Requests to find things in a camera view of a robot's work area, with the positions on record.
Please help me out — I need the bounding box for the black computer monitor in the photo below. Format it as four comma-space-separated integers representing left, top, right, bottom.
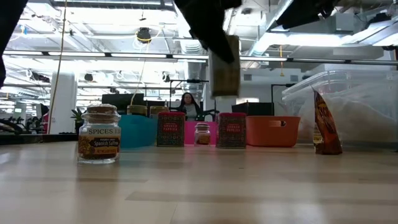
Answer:
231, 101, 275, 117
101, 93, 146, 115

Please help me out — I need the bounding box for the person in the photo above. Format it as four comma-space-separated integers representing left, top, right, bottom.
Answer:
177, 92, 203, 122

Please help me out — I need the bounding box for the blue plastic bin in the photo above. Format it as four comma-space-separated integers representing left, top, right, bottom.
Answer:
119, 114, 159, 149

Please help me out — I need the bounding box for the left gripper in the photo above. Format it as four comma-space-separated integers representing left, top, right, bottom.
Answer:
174, 0, 243, 64

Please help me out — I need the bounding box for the small glass saffron jar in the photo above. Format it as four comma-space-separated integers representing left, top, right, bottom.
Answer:
194, 122, 211, 147
76, 103, 122, 165

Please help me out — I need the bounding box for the orange plastic bin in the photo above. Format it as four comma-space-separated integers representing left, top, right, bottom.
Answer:
246, 115, 302, 148

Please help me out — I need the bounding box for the small potted green plant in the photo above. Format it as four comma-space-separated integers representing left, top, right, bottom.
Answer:
70, 107, 86, 135

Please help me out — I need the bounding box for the white building pillar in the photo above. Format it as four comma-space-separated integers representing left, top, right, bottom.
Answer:
49, 70, 78, 135

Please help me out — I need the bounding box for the black overhead bar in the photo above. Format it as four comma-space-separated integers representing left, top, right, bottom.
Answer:
0, 50, 398, 67

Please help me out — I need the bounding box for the clear plastic storage bin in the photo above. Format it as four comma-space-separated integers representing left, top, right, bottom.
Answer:
281, 70, 398, 144

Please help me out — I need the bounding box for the yellow cable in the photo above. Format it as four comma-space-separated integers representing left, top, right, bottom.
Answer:
46, 0, 68, 134

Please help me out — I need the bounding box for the red-lid smoked paprika tin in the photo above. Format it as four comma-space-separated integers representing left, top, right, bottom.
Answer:
216, 112, 248, 149
156, 111, 186, 147

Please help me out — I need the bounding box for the pink plastic bin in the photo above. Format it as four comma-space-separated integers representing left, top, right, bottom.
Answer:
183, 120, 218, 146

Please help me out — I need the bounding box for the round black ceiling lamp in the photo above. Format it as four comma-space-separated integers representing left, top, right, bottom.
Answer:
136, 27, 152, 44

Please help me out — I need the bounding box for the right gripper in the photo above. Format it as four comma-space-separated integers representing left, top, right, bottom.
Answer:
275, 0, 340, 30

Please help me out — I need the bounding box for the gold-lid spice jar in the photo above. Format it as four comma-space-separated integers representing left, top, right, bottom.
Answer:
126, 105, 149, 117
208, 34, 242, 100
149, 105, 170, 119

